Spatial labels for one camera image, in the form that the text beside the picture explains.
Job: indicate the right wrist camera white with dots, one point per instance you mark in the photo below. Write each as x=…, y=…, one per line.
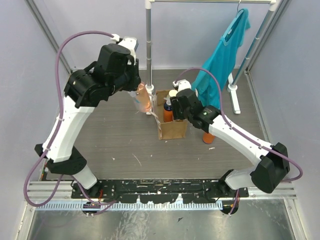
x=182, y=84

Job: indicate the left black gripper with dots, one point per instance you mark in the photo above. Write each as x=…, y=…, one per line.
x=135, y=75

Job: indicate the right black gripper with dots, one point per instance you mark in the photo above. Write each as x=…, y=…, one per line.
x=175, y=104

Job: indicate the aluminium frame rail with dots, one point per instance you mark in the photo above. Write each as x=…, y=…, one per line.
x=66, y=195

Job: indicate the white metal clothes rack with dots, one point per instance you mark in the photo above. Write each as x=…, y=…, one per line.
x=232, y=80

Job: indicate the blue pump bottle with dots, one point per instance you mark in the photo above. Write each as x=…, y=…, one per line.
x=168, y=110

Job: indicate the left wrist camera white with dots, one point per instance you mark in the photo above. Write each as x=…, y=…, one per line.
x=131, y=43

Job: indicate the pink cap clear bottle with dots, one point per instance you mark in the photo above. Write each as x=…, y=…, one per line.
x=141, y=98

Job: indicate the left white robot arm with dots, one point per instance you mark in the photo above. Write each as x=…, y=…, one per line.
x=81, y=95

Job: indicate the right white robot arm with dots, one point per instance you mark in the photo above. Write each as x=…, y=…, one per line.
x=269, y=164

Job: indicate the brown canvas tote bag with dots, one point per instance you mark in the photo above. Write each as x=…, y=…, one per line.
x=167, y=128

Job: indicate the teal t-shirt on hanger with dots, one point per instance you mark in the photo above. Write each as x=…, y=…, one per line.
x=221, y=63

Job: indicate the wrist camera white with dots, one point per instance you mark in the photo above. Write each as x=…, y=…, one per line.
x=131, y=43
x=182, y=84

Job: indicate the orange bottle blue cap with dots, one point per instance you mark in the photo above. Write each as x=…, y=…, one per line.
x=208, y=138

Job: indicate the green bottle cream cap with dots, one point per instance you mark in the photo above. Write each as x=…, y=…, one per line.
x=172, y=93

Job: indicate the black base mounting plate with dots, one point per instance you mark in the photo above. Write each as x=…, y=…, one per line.
x=160, y=191

